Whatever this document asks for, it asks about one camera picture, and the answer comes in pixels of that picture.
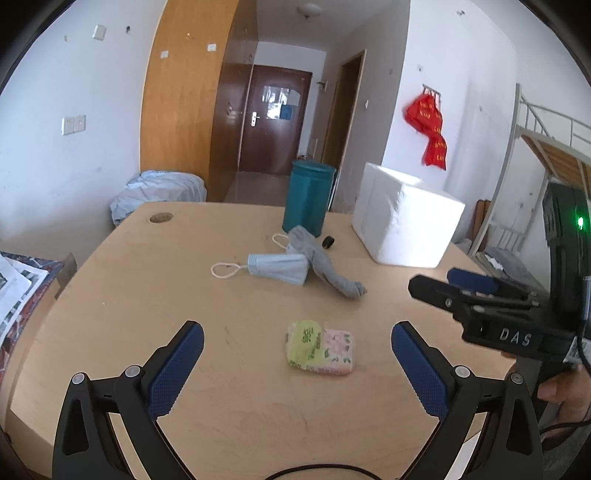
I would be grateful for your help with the stack of magazines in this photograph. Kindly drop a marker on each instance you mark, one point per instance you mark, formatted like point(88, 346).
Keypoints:
point(24, 281)

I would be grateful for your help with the white foam box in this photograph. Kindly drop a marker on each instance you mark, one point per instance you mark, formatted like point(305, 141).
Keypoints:
point(402, 221)

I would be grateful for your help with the green floral tissue pack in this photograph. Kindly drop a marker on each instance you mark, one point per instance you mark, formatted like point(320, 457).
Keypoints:
point(313, 348)

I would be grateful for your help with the light wooden wardrobe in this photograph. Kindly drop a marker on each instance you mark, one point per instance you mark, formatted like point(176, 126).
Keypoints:
point(195, 90)

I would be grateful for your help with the metal bunk bed frame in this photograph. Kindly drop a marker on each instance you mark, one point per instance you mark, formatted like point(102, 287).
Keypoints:
point(561, 162)

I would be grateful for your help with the dark brown entrance door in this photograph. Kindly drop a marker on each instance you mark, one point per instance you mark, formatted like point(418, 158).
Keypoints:
point(274, 118)

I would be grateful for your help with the white wall switch plate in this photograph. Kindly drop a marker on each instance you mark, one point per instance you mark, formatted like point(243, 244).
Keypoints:
point(73, 125)

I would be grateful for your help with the red hanging bag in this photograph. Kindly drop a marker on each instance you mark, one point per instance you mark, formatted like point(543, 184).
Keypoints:
point(424, 115)

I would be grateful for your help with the grey sock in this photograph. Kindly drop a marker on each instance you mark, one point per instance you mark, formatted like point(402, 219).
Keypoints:
point(321, 264)

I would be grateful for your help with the light blue bedding bundle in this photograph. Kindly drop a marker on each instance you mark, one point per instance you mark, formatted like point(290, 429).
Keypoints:
point(156, 186)

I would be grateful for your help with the teal cylindrical canister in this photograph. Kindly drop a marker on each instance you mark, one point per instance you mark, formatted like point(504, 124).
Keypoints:
point(308, 194)

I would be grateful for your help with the person's right hand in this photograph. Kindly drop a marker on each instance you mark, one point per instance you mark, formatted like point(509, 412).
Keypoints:
point(571, 391)

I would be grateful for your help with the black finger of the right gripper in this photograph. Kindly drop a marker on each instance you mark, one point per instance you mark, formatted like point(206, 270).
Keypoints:
point(487, 285)
point(466, 306)

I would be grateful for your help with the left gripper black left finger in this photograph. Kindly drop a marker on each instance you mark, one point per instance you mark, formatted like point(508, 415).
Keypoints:
point(86, 446)

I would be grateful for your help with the small black cap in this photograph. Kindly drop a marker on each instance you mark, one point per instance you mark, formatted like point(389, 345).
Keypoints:
point(328, 242)

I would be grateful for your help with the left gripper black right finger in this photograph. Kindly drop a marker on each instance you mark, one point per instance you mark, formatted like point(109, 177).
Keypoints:
point(509, 446)

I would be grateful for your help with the light blue face mask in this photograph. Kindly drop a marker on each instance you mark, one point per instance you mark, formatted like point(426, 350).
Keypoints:
point(290, 267)

